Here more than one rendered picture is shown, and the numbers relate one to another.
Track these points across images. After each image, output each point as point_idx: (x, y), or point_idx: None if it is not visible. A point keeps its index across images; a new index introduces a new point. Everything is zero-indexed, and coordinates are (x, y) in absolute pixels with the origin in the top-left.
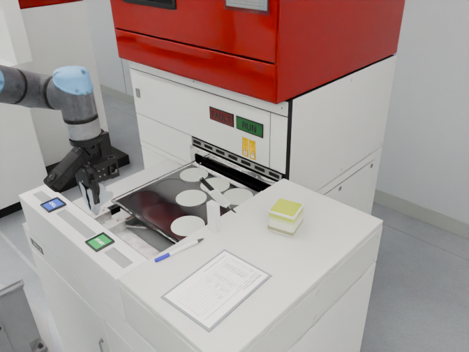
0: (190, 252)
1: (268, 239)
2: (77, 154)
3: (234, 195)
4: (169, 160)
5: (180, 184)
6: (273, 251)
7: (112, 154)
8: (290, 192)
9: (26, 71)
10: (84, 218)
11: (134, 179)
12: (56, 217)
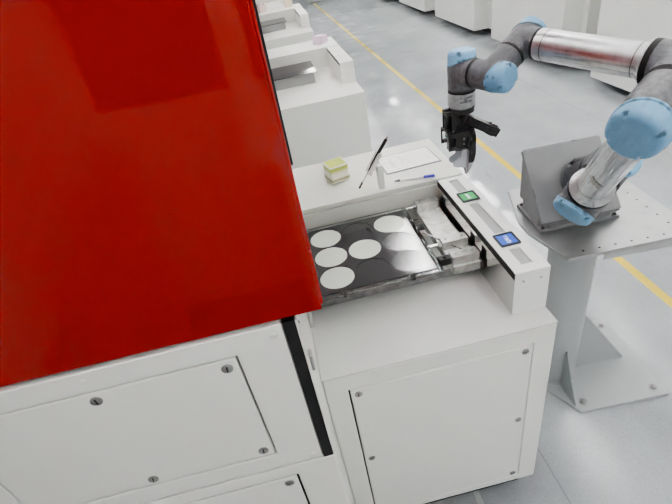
0: (408, 177)
1: (355, 175)
2: (470, 114)
3: (327, 240)
4: (322, 376)
5: (361, 268)
6: (360, 169)
7: (442, 128)
8: (300, 200)
9: (496, 49)
10: (477, 219)
11: (394, 350)
12: (503, 226)
